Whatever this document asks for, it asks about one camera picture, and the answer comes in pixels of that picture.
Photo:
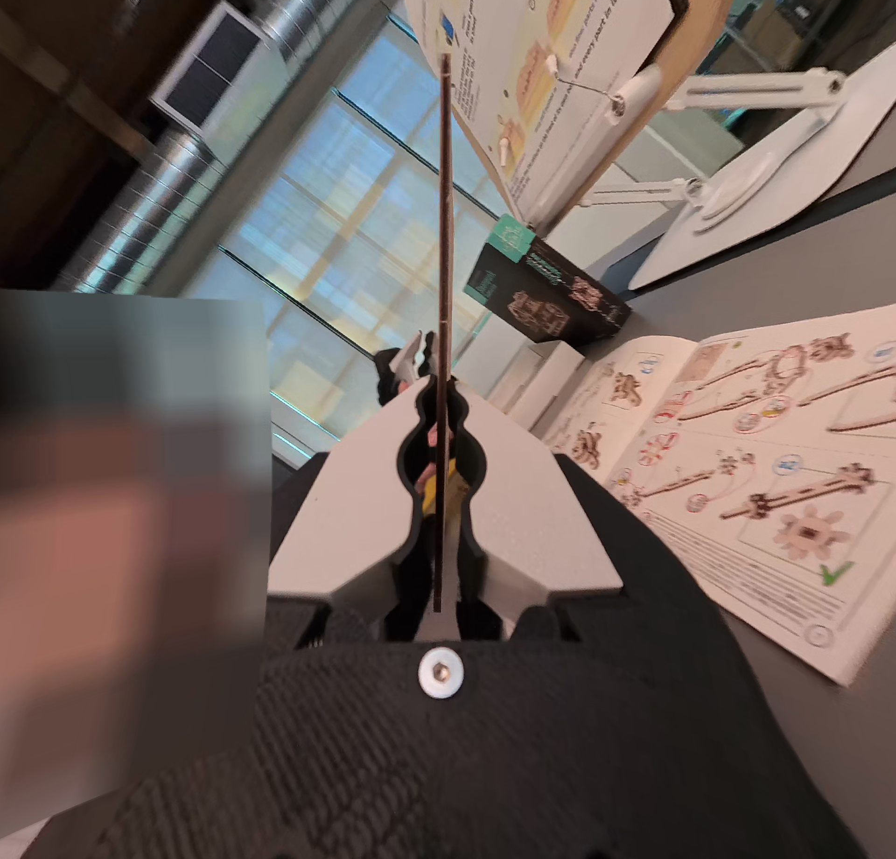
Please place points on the slim silver air duct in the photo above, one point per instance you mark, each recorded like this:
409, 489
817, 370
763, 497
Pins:
161, 194

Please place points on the yellow plastic bin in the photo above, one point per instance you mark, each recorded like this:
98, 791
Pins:
427, 495

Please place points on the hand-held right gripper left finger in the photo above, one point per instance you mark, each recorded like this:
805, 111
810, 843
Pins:
350, 523

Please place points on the open instruction booklet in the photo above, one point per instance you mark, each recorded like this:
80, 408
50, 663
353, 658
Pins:
735, 488

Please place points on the white air vent grille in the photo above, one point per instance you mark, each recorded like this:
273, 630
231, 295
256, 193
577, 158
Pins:
210, 75

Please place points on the laser-cut wooden parts sheet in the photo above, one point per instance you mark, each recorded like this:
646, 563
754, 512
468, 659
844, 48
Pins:
446, 243

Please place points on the black model kit box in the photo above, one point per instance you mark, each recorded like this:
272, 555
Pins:
546, 292

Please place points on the white board stand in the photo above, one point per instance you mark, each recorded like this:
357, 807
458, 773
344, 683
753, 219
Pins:
770, 187

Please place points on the white cardboard box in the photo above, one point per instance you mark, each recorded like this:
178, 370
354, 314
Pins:
532, 383

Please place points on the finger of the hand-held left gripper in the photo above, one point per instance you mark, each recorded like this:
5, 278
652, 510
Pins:
407, 363

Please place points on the large gridded window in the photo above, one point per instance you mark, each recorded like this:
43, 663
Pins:
336, 243

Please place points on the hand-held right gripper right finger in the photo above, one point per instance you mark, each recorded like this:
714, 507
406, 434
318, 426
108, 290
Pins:
539, 530

